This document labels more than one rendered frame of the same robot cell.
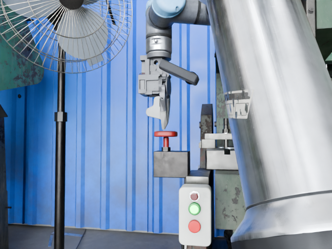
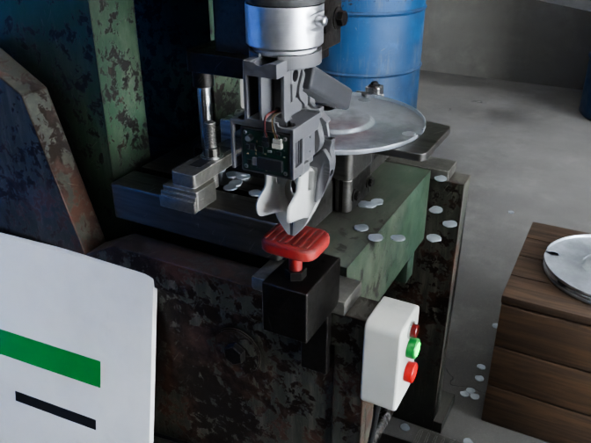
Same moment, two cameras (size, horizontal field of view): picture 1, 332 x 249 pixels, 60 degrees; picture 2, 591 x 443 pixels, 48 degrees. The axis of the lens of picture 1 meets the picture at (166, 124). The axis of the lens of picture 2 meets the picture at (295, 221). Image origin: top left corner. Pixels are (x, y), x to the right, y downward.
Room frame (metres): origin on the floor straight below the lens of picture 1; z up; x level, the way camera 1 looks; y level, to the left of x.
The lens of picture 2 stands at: (0.62, 0.63, 1.12)
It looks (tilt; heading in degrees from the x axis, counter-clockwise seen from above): 28 degrees down; 287
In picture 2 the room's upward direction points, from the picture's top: straight up
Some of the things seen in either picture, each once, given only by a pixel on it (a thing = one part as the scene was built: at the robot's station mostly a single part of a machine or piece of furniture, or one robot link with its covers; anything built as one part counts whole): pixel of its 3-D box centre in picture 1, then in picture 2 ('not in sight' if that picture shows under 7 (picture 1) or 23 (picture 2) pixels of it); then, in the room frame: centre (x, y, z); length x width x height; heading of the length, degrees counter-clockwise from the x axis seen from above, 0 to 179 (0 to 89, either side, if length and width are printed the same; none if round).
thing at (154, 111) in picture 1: (156, 112); (297, 206); (0.80, 0.03, 0.81); 0.06 x 0.03 x 0.09; 79
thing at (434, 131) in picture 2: not in sight; (360, 163); (0.80, -0.33, 0.72); 0.25 x 0.14 x 0.14; 169
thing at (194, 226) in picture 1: (194, 226); (410, 372); (0.67, -0.07, 0.54); 0.03 x 0.01 x 0.03; 79
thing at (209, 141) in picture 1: (223, 133); (207, 156); (1.01, -0.20, 0.76); 0.17 x 0.06 x 0.10; 79
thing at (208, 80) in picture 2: not in sight; (260, 61); (0.98, -0.37, 0.86); 0.20 x 0.16 x 0.05; 79
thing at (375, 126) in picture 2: not in sight; (332, 119); (0.85, -0.34, 0.78); 0.29 x 0.29 x 0.01
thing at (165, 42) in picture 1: (158, 47); (288, 26); (0.81, 0.02, 1.00); 0.08 x 0.08 x 0.05
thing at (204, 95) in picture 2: not in sight; (205, 104); (1.05, -0.30, 0.81); 0.02 x 0.02 x 0.14
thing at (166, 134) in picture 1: (166, 144); (295, 263); (0.81, 0.00, 0.72); 0.07 x 0.06 x 0.08; 169
